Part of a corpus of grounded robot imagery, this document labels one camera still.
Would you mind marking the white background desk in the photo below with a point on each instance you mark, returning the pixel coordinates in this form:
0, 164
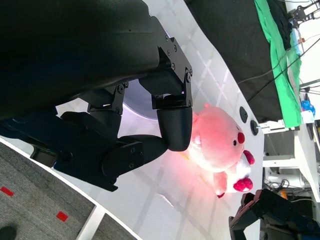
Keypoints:
280, 163

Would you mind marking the black backdrop cloth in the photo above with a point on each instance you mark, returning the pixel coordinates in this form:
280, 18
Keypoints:
237, 37

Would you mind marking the blue toy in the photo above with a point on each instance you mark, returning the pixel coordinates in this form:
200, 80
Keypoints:
307, 106

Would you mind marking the black shoe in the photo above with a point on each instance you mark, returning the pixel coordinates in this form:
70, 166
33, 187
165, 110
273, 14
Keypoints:
7, 233

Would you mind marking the round purple plate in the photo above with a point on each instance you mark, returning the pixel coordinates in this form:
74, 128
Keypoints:
137, 100

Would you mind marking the green cloth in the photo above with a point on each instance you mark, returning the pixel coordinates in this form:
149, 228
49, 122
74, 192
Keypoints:
280, 62

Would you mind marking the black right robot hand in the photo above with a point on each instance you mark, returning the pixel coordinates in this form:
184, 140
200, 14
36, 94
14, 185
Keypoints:
270, 220

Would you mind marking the pink plush doll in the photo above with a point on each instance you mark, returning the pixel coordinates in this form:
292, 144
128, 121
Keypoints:
215, 140

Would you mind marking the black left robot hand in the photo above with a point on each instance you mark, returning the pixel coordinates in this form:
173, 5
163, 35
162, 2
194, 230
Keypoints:
75, 62

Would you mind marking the white table leg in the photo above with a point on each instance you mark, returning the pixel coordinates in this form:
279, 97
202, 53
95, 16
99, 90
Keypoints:
88, 222

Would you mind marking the black table grommet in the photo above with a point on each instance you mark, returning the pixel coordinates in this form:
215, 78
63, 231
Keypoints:
254, 127
243, 113

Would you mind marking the small black desktop robot arm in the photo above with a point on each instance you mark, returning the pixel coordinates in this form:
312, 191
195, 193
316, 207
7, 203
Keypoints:
301, 15

